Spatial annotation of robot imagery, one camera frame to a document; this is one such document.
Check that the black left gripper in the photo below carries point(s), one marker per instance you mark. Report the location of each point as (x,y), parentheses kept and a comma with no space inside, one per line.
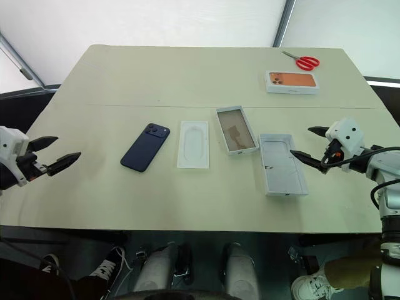
(31,165)

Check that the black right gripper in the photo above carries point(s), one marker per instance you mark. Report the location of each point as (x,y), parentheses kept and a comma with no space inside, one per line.
(333,153)

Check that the white phone box lid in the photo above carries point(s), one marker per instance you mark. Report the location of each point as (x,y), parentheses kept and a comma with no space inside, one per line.
(282,165)

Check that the white phone box base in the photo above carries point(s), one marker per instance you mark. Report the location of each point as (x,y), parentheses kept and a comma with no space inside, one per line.
(236,131)

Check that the dark blue smartphone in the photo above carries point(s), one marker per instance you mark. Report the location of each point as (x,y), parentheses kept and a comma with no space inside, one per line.
(145,147)

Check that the white phone insert tray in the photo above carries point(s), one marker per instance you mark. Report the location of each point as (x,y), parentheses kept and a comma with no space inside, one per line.
(193,145)

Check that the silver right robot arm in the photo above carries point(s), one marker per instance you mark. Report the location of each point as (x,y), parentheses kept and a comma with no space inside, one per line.
(389,200)

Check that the closed box with orange phone print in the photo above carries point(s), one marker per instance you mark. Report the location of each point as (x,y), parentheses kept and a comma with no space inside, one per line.
(292,82)

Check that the black sneaker with white sole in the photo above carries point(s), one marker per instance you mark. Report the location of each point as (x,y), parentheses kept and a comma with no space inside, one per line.
(50,264)

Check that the black sneaker with white laces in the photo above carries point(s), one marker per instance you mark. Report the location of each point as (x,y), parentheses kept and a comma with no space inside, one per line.
(107,265)

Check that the tan trouser leg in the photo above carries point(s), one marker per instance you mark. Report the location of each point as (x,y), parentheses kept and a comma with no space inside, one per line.
(350,270)

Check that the silver right robot leg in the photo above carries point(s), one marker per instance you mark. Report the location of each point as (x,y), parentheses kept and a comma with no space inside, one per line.
(240,272)

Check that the silver robot leg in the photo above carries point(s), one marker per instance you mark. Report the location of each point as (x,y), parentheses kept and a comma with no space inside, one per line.
(240,272)
(154,268)

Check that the silver left robot leg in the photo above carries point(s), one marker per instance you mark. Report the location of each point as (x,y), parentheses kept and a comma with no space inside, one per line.
(154,268)

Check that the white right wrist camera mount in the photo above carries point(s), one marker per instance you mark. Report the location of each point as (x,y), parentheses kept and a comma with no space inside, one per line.
(347,134)

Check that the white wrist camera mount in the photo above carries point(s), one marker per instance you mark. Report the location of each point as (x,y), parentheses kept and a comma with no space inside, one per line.
(347,134)
(12,147)

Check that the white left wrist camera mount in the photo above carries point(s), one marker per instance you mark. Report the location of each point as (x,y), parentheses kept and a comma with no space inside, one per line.
(12,147)

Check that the grey metal frame pole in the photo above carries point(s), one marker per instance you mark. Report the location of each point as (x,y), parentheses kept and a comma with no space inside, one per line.
(22,61)

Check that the dark window frame post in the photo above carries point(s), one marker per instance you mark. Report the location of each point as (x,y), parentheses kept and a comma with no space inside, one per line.
(284,22)

